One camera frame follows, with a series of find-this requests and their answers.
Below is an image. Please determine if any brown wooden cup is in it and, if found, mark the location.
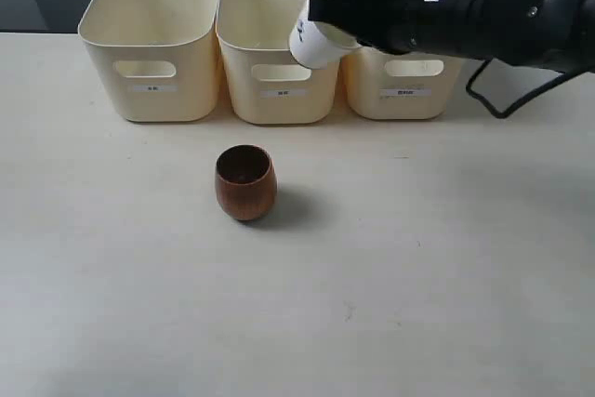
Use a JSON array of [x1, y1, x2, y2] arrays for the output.
[[215, 144, 278, 221]]

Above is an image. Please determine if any left cream plastic bin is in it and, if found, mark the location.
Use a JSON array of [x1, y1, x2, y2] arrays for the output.
[[78, 0, 223, 123]]

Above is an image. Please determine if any white paper cup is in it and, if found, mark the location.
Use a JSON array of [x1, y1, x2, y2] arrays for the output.
[[288, 0, 361, 69]]

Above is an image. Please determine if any black cable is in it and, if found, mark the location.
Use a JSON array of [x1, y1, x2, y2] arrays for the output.
[[465, 60, 573, 120]]

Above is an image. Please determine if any right cream plastic bin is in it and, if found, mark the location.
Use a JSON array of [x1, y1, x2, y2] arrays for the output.
[[341, 33, 464, 120]]

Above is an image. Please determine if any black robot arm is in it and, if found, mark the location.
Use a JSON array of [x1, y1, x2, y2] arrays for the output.
[[308, 0, 594, 73]]

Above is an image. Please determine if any cream plastic bin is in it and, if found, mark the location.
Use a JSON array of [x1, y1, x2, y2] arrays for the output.
[[341, 33, 464, 120], [216, 0, 339, 125], [78, 0, 223, 123]]

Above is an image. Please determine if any middle cream plastic bin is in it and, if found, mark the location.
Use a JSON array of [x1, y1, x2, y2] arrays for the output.
[[216, 0, 339, 125]]

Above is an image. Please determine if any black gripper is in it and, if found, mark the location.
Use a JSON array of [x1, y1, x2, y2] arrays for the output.
[[308, 0, 446, 55]]

